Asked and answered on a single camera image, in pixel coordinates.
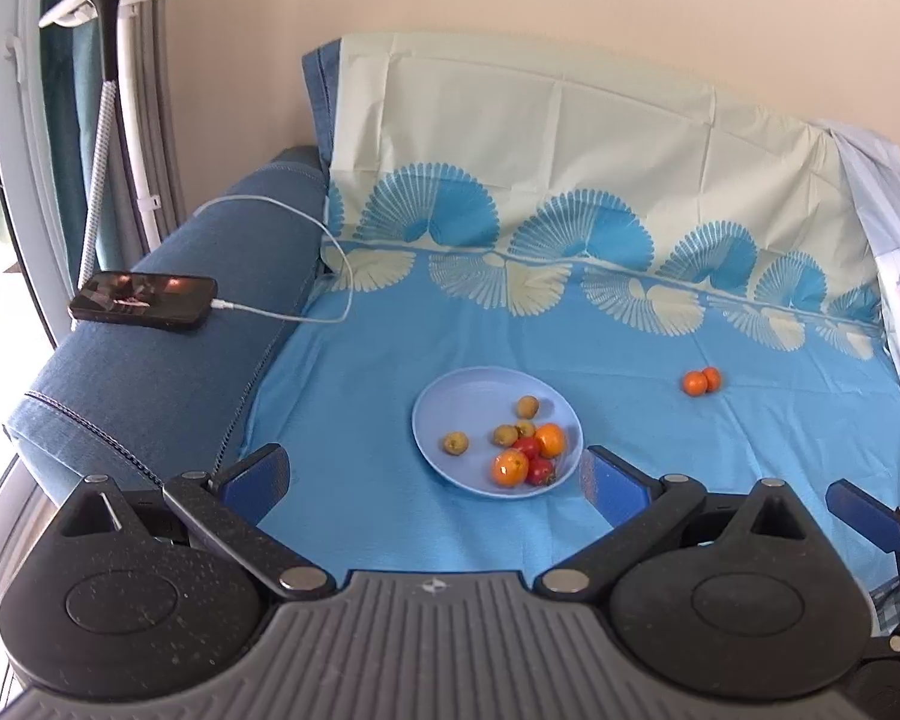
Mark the white steamer stand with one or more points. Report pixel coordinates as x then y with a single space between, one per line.
131 90

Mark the blue fan-print bedsheet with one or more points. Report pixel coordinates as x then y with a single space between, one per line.
420 330

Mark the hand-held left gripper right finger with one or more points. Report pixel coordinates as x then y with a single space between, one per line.
613 480

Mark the tangerine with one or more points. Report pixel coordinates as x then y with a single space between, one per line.
694 382
550 439
713 379
510 467

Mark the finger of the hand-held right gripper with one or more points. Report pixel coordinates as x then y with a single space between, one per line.
866 514

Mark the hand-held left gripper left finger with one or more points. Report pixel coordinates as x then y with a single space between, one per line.
259 476

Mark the blue denim sofa armrest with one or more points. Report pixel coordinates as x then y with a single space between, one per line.
195 375

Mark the kiwi fruit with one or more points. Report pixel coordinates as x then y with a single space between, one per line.
505 434
526 428
456 442
527 406

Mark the black smartphone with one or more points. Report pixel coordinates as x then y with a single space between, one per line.
142 300

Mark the light blue plate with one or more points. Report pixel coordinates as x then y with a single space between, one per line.
465 405

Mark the teal curtain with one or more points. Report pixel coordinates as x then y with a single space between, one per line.
64 127

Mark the small red apple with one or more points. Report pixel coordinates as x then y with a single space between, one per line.
526 448
541 471

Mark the grey window frame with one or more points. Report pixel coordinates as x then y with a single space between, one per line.
15 127

